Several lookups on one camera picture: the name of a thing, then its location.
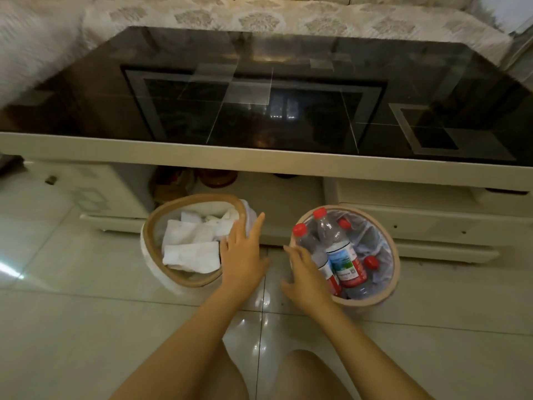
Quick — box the person's left hand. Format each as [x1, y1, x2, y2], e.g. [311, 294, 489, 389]
[219, 212, 272, 293]

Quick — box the person's right hand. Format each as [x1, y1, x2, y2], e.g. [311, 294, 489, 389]
[281, 245, 336, 315]

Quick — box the person's right forearm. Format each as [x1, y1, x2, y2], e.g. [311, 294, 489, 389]
[301, 302, 439, 400]

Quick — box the person's left forearm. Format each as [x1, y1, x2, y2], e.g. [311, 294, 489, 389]
[109, 284, 268, 400]

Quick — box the plastic bottle with hidden label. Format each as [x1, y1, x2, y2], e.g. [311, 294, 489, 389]
[292, 223, 343, 296]

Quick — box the plastic bottle with scenic label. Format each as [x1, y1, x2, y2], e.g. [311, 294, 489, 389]
[313, 207, 369, 289]

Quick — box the red-capped clear plastic bottle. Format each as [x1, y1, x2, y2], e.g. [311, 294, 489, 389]
[361, 255, 381, 284]
[336, 217, 355, 246]

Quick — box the person's right leg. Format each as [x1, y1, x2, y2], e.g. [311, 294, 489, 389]
[271, 350, 350, 400]

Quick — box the person's leg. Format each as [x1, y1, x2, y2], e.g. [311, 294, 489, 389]
[271, 350, 350, 400]
[210, 341, 251, 400]

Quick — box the small crumpled white tissue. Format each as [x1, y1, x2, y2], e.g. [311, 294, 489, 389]
[202, 207, 243, 239]

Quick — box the round beige-rimmed waste bin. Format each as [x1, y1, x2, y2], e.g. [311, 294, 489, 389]
[290, 205, 401, 318]

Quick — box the large crumpled white tissue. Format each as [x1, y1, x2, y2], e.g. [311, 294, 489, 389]
[162, 241, 221, 274]

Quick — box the person's left leg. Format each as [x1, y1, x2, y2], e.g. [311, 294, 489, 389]
[210, 341, 251, 400]

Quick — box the folded white tissue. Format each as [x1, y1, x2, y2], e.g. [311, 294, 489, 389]
[166, 219, 218, 247]

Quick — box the brown wooden stool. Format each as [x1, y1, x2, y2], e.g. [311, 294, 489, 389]
[196, 166, 239, 190]

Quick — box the white bin with beige rim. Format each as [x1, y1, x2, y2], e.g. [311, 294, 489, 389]
[140, 193, 262, 297]

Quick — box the brown woven basket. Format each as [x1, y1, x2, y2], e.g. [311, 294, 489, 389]
[151, 166, 196, 205]

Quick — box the black glass-top coffee table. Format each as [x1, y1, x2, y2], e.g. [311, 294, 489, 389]
[0, 26, 533, 264]

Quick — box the beige patterned sofa cover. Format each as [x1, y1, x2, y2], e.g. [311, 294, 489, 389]
[82, 0, 514, 68]

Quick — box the beige sofa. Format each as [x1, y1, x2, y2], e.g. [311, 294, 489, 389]
[233, 0, 533, 81]

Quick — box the white furry blanket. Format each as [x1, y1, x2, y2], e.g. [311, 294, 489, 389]
[0, 0, 90, 111]

